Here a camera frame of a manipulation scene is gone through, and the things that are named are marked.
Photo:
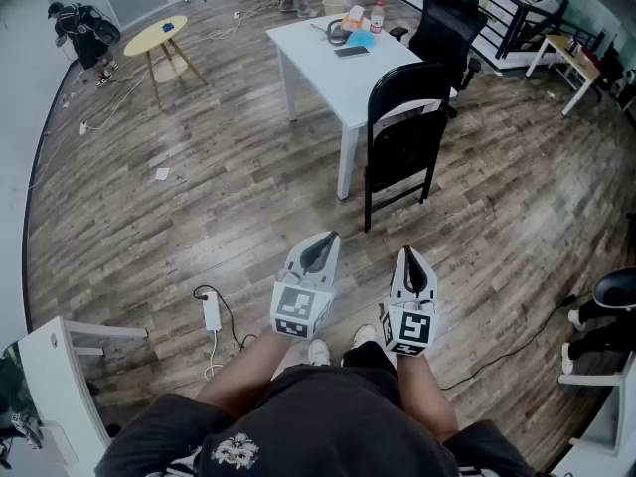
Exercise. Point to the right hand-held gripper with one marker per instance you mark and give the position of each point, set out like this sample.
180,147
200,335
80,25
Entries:
410,326

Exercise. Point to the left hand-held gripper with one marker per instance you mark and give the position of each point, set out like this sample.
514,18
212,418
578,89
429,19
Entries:
298,311

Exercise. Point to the black folding chair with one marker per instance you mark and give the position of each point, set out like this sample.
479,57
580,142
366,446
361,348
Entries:
405,147

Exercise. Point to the person's right forearm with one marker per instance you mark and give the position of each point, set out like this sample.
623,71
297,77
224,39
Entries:
422,395

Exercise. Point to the person's left forearm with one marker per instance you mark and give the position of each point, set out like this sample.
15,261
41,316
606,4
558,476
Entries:
248,365

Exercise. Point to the black mesh office chair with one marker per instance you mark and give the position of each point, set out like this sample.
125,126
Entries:
447,28

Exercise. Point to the person's right white shoe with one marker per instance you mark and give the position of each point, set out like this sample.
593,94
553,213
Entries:
364,336

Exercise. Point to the person's white shoe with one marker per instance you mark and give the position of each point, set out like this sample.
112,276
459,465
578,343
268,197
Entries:
364,336
319,353

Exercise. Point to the person's black shorts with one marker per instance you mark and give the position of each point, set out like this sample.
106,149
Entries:
370,358

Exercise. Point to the person's left white shoe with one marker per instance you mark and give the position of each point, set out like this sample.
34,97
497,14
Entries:
319,353

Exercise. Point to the person's black shirt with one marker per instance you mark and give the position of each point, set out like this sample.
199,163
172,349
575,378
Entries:
323,425

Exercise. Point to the white paper scrap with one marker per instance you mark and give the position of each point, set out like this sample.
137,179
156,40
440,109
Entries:
162,174

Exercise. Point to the white square table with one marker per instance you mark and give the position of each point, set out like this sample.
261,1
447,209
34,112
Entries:
318,67

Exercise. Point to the black round object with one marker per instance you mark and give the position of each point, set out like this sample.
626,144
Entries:
603,286

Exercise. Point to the dark flat phone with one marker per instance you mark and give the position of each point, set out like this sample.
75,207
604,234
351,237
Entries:
352,51

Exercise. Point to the blue cloth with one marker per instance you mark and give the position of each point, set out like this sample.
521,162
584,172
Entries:
360,39

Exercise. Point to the black headphones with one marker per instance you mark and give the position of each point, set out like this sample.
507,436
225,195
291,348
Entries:
337,35

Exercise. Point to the orange and white tissue pack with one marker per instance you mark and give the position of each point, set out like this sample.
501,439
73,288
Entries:
355,18

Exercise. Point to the clear water bottle red label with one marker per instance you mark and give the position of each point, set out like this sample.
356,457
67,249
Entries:
377,18

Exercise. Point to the beige bucket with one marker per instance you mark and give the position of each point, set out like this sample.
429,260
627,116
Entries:
333,6

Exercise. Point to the black metal railing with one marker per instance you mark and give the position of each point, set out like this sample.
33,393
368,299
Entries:
507,43

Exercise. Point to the small desk with white legs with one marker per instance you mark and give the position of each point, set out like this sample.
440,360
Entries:
571,52

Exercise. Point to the small blue item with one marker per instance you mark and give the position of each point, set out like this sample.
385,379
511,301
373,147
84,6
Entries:
168,27

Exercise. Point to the round yellow side table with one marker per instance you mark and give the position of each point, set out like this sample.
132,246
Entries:
154,35

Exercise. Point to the white table frame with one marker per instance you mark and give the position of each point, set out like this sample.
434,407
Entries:
591,379

